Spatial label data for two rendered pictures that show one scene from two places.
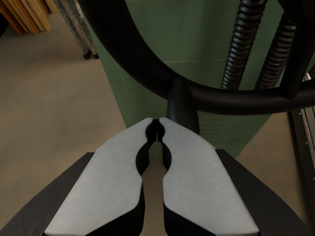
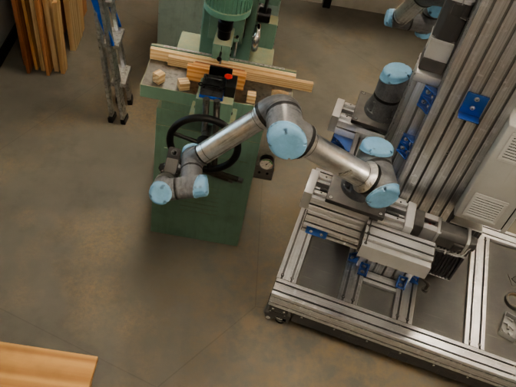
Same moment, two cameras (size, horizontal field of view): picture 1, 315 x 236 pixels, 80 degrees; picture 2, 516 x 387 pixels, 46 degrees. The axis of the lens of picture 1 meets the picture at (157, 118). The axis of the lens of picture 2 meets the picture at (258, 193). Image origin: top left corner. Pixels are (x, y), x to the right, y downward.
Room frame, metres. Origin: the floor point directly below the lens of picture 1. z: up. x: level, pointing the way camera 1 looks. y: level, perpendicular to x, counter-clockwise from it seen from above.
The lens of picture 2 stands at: (-1.58, -0.09, 2.40)
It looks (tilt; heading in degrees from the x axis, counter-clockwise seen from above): 47 degrees down; 351
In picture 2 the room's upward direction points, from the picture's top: 13 degrees clockwise
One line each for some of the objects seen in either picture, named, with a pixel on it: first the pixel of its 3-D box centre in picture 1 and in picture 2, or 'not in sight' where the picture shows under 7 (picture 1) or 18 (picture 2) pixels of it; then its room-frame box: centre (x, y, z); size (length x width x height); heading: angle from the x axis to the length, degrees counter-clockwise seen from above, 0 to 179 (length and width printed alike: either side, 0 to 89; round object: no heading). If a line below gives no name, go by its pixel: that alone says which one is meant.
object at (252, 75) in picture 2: not in sight; (240, 73); (0.45, -0.22, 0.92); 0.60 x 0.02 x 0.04; 86
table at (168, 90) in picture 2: not in sight; (216, 95); (0.35, -0.13, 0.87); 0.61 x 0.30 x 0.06; 86
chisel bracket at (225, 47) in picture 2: not in sight; (223, 44); (0.48, -0.13, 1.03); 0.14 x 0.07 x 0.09; 176
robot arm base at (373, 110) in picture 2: not in sight; (384, 103); (0.46, -0.84, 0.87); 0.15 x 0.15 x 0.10
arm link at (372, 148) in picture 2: not in sight; (373, 157); (-0.02, -0.70, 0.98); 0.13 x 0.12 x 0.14; 4
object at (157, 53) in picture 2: not in sight; (223, 66); (0.48, -0.14, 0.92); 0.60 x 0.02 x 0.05; 86
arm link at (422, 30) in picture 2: not in sight; (423, 24); (0.72, -0.97, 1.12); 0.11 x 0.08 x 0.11; 88
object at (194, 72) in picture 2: not in sight; (216, 76); (0.39, -0.12, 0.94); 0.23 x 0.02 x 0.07; 86
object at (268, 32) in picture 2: not in sight; (265, 31); (0.63, -0.30, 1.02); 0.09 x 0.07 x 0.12; 86
